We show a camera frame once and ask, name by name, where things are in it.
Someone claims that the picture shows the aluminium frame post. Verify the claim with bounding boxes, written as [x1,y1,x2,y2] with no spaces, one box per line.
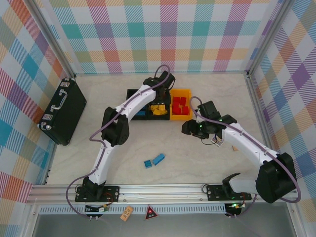
[29,0,76,79]
[246,0,297,79]

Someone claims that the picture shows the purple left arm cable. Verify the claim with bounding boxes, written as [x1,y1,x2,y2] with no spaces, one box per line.
[65,65,173,218]

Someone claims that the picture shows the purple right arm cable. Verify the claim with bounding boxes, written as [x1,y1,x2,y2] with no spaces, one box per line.
[189,96,302,219]

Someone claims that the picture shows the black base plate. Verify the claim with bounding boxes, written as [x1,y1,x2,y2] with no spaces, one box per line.
[206,184,252,201]
[75,185,120,203]

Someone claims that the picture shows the aluminium rear bar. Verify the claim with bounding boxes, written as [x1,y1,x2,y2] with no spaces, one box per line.
[74,71,249,76]

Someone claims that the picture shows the wooden tag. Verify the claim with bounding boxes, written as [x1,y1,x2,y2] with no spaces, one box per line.
[120,206,134,222]

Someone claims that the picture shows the red black triangle badge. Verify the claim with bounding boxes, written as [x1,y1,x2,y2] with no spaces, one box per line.
[144,204,158,220]

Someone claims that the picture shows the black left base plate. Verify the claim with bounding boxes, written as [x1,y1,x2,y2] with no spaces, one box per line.
[75,185,120,203]

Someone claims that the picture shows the slotted grey cable duct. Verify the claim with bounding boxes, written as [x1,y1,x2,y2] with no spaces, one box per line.
[39,206,227,215]

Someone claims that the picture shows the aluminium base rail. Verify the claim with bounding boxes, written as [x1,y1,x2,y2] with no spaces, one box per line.
[26,183,300,205]

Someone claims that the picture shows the small picture card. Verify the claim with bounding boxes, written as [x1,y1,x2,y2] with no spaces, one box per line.
[210,137,224,148]

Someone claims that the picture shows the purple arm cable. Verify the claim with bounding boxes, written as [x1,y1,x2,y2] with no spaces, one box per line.
[189,96,302,219]
[65,65,173,218]

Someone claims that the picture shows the black carrying case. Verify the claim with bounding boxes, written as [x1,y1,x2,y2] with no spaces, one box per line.
[37,77,87,146]

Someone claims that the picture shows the black two-compartment bin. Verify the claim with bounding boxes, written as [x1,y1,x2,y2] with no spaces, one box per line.
[126,88,171,121]

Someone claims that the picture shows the yellow plastic bin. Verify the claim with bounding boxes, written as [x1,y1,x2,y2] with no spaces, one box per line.
[169,88,193,121]

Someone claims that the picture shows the aluminium side rail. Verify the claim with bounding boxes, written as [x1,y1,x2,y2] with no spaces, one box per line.
[41,142,57,185]
[245,73,283,183]

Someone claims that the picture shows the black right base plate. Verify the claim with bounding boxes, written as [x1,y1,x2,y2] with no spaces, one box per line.
[206,184,252,201]

